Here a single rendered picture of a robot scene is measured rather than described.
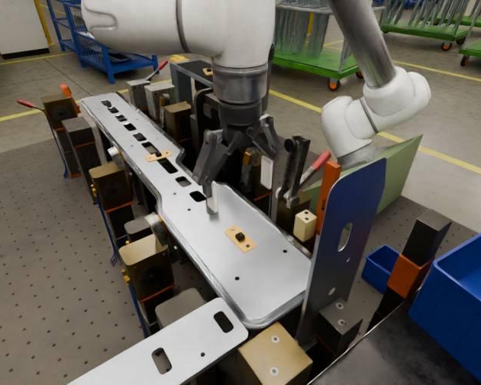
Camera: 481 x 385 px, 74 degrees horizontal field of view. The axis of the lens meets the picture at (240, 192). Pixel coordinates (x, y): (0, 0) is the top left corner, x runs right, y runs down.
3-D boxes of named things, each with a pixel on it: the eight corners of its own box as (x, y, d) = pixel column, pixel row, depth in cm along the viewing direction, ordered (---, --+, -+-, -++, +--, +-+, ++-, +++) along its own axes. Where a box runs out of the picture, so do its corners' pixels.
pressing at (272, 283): (71, 101, 147) (70, 98, 146) (120, 92, 158) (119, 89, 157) (250, 339, 57) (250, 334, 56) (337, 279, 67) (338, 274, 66)
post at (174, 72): (179, 148, 172) (167, 62, 145) (191, 143, 175) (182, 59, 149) (185, 153, 167) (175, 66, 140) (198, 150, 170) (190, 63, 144)
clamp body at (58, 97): (61, 173, 153) (31, 98, 131) (91, 164, 159) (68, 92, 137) (65, 181, 147) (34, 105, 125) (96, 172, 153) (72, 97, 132)
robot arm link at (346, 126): (337, 155, 142) (315, 111, 142) (378, 136, 134) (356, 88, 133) (333, 160, 128) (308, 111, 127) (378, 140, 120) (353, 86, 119)
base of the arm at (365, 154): (344, 164, 148) (339, 153, 148) (389, 147, 130) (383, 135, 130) (323, 179, 137) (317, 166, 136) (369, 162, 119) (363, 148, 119)
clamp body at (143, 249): (136, 344, 86) (102, 253, 65) (175, 320, 91) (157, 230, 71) (145, 364, 82) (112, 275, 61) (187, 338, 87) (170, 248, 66)
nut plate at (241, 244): (223, 231, 77) (223, 228, 76) (236, 225, 78) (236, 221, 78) (243, 253, 71) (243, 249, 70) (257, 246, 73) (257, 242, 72)
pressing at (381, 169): (295, 345, 54) (327, 179, 34) (340, 310, 60) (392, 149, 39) (297, 348, 54) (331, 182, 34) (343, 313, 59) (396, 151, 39)
